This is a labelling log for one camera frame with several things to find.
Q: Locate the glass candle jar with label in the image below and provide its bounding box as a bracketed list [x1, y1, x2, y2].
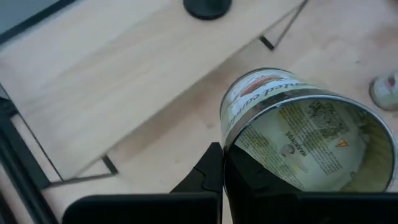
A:
[219, 67, 398, 193]
[369, 70, 398, 112]

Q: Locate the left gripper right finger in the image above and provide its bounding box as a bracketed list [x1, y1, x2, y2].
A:
[224, 144, 312, 224]

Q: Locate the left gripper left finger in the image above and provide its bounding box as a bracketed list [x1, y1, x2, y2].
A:
[170, 142, 224, 224]

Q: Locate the wooden shelf with black legs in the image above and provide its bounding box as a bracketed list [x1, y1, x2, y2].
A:
[0, 0, 312, 190]

